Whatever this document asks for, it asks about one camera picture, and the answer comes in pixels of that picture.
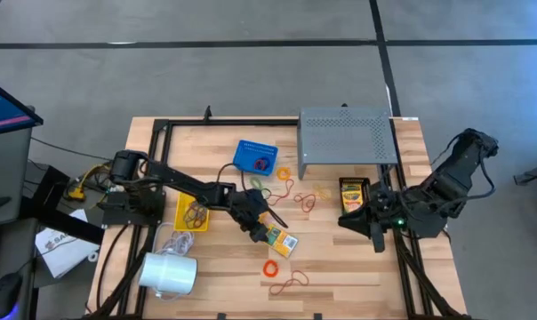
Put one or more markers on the yellow orange coil wristband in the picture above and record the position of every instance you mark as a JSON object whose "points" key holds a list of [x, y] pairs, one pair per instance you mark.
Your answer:
{"points": [[265, 218], [278, 173]]}

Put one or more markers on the red coil key wristband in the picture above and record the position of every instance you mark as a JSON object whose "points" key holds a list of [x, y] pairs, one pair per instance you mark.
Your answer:
{"points": [[265, 268], [268, 166]]}

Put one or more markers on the green coil wristband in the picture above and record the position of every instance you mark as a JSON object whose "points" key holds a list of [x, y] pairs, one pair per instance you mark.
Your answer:
{"points": [[253, 183]]}

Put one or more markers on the yellow rubber band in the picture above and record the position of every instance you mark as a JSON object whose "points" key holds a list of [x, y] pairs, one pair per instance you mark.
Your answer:
{"points": [[323, 192]]}

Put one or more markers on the white cylindrical canister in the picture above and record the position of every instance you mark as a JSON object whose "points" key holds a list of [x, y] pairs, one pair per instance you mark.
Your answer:
{"points": [[168, 273]]}

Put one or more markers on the grey computer desk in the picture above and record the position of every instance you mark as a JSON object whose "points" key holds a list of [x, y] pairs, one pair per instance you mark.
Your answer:
{"points": [[6, 178]]}

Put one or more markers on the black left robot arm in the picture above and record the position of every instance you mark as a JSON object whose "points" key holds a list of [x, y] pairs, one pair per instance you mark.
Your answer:
{"points": [[184, 184]]}

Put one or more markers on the grey perforated metal riser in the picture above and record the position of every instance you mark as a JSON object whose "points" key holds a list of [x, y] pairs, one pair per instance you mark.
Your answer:
{"points": [[339, 133]]}

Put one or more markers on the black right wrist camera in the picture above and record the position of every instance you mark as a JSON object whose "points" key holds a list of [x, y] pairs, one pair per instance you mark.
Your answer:
{"points": [[379, 191]]}

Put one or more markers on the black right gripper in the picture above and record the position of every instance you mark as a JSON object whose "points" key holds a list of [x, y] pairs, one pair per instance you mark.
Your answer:
{"points": [[388, 213]]}

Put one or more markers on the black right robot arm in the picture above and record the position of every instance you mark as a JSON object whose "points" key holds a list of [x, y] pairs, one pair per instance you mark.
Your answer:
{"points": [[459, 169]]}

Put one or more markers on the red rubber band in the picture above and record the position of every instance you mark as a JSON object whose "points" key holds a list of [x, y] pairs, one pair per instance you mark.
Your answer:
{"points": [[305, 206], [290, 281], [205, 218], [193, 226], [288, 186]]}

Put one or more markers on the computer monitor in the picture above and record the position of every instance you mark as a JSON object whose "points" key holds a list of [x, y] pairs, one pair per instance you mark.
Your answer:
{"points": [[2, 111]]}

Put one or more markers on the yellow plastic basket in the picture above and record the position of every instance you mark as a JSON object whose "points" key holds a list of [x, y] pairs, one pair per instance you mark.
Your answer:
{"points": [[179, 224]]}

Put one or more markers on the black computer mouse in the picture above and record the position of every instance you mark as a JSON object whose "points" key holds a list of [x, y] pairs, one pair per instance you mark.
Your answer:
{"points": [[4, 295]]}

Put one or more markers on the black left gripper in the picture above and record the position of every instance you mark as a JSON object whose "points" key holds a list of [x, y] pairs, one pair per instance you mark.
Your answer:
{"points": [[248, 206]]}

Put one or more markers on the blue rubber band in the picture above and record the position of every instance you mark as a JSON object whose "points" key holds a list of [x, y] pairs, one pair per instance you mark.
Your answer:
{"points": [[185, 214], [196, 203]]}

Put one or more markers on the blue plastic basket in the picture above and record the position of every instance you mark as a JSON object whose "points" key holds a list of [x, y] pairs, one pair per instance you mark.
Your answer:
{"points": [[246, 151]]}

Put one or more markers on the black aluminium table frame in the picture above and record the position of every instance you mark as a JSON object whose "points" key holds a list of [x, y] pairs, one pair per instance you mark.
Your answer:
{"points": [[228, 122]]}

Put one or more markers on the white paper booklet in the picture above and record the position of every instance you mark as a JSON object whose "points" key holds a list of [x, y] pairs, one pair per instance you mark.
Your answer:
{"points": [[64, 253]]}

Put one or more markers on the crayon box at right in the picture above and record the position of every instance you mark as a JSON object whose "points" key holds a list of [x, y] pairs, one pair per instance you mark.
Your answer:
{"points": [[366, 195]]}

